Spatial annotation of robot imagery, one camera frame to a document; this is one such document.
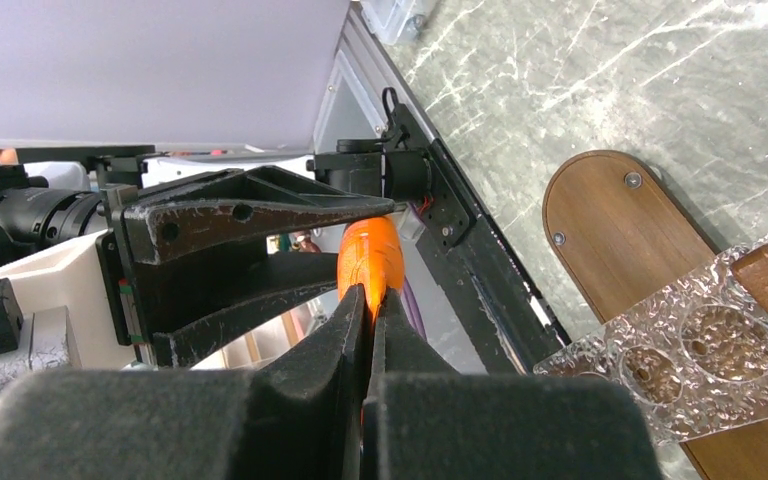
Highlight orange toothpaste tube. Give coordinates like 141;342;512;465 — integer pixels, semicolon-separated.
337;216;405;326

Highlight clear acrylic toothbrush holder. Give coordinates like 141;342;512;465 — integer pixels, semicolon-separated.
533;233;768;446

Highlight clear plastic box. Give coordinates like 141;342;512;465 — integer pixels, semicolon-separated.
359;0;438;45

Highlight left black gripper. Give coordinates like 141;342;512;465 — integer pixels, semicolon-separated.
0;185;342;425

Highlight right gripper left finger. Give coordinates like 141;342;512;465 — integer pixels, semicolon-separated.
0;287;365;479

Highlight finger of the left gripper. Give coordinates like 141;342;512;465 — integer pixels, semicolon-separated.
122;165;395;265

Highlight brown oval wooden tray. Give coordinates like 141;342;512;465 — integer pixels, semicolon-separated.
542;150;768;479

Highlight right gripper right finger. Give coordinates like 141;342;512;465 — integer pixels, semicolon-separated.
361;290;661;479

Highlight black base frame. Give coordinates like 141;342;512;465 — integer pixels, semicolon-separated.
307;86;571;374

